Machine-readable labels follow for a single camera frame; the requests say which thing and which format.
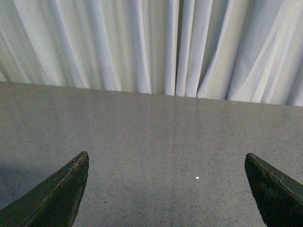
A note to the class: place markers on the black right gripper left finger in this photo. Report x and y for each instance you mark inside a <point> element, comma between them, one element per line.
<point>52,203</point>

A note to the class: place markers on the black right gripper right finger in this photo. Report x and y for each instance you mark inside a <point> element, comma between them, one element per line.
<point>279,198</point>

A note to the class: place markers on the white pleated curtain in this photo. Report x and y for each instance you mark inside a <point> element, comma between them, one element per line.
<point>240,50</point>

